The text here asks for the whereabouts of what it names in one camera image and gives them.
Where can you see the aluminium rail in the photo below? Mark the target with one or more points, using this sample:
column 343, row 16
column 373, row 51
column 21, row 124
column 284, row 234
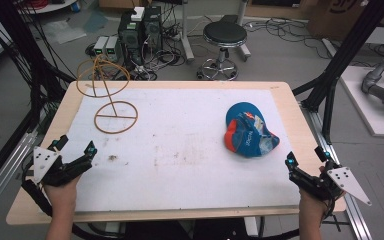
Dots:
column 3, row 170
column 346, row 186

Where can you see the black round stool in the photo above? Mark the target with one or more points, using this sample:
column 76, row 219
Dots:
column 223, row 46

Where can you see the grey power supply unit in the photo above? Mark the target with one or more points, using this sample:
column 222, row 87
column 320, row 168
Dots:
column 112, row 47
column 100, row 45

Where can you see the black metal frame post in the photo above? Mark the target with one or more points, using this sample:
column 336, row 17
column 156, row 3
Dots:
column 30, row 50
column 343, row 56

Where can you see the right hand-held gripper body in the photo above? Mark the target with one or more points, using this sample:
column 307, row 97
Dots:
column 333, row 183

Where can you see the white desk leg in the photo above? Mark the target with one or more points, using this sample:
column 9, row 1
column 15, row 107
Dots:
column 186, row 33

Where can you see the person's right hand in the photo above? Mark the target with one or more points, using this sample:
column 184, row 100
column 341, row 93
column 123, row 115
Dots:
column 314, row 203

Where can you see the wooden table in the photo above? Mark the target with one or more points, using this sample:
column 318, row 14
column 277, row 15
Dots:
column 176, row 150

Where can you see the blue and orange cap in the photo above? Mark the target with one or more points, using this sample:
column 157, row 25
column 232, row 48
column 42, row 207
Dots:
column 248, row 130

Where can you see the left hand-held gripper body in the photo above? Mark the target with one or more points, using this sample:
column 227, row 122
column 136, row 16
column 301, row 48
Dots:
column 48, row 166

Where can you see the brown cardboard box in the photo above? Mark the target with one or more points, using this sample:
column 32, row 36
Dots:
column 343, row 16

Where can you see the white table mat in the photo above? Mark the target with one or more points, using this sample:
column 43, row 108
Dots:
column 180, row 150

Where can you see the black computer tower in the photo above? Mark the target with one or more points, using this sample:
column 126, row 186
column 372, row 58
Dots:
column 152, row 30
column 130, row 36

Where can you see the person's left hand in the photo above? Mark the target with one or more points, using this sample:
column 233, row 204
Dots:
column 62, row 192

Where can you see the white floor board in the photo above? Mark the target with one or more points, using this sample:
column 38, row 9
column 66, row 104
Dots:
column 370, row 100

